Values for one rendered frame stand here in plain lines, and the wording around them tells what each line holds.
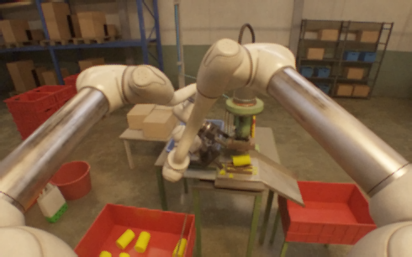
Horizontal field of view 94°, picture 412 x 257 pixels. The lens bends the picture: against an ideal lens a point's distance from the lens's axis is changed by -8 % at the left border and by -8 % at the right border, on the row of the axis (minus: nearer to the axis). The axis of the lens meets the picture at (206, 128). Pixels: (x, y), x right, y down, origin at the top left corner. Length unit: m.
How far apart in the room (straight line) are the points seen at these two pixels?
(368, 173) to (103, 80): 0.73
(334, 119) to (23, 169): 0.66
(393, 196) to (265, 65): 0.43
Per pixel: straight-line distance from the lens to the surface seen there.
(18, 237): 0.32
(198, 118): 0.82
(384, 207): 0.48
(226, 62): 0.59
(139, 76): 0.67
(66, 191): 2.96
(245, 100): 1.14
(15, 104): 4.10
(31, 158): 0.55
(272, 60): 0.65
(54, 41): 7.01
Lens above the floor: 1.89
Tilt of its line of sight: 27 degrees down
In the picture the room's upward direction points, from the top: 1 degrees counter-clockwise
